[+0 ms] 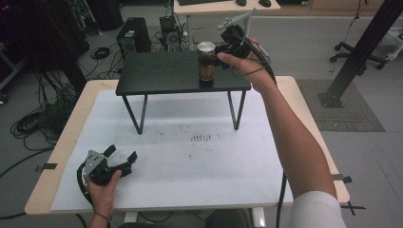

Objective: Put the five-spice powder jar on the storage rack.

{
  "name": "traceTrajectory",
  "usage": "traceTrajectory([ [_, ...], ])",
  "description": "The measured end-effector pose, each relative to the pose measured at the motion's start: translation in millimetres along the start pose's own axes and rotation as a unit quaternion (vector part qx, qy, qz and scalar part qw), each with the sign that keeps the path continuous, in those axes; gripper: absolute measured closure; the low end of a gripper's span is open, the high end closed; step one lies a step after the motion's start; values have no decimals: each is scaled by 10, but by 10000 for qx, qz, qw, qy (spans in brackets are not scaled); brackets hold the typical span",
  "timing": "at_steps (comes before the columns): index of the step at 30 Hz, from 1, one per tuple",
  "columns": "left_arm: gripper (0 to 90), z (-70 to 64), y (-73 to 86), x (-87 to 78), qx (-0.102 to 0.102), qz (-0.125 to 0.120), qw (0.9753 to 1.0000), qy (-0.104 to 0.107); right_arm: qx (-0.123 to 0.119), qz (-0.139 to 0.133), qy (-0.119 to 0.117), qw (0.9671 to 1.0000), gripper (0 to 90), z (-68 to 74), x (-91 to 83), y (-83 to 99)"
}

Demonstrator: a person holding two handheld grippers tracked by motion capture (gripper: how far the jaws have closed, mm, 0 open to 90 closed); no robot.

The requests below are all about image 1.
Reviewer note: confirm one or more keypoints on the beige office desk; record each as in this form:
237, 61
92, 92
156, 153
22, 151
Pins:
206, 14

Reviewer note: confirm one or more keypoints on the white table mat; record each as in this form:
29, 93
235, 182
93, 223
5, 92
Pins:
177, 177

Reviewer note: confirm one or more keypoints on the metal-lidded glass jar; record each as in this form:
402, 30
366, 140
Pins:
206, 68

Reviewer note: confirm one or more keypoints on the black computer mouse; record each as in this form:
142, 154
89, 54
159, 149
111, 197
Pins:
241, 2
264, 3

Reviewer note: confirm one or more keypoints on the person's left hand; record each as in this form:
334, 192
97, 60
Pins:
102, 196

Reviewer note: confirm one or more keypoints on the black computer tower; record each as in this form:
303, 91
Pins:
133, 34

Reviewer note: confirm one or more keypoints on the black keyboard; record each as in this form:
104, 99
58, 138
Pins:
202, 2

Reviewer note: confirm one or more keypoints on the grey floor mat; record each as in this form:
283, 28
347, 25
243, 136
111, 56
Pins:
351, 117

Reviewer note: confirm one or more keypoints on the black metal post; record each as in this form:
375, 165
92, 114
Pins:
358, 53

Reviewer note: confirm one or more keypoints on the black tape cross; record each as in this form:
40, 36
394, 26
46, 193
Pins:
353, 207

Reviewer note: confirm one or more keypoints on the dark curtain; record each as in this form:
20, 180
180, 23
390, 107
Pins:
38, 34

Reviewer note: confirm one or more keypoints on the black raised shelf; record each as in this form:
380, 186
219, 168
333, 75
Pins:
164, 72

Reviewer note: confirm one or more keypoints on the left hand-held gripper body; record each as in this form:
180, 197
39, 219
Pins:
96, 164

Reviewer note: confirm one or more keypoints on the open-sided computer tower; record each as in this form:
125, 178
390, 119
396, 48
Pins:
170, 33

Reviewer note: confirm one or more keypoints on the light wooden table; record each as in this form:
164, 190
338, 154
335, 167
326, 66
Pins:
63, 148

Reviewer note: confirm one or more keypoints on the black tape strip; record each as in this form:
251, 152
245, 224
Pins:
343, 178
47, 166

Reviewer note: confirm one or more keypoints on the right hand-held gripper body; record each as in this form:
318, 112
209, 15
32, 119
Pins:
236, 38

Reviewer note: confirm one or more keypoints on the person's white sleeve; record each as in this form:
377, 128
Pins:
316, 212

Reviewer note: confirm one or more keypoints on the black office chair base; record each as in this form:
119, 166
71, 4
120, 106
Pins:
351, 52

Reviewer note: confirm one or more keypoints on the person's right hand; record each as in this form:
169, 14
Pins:
250, 68

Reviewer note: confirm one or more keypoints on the dark wrist band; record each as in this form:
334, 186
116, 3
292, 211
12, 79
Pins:
104, 216

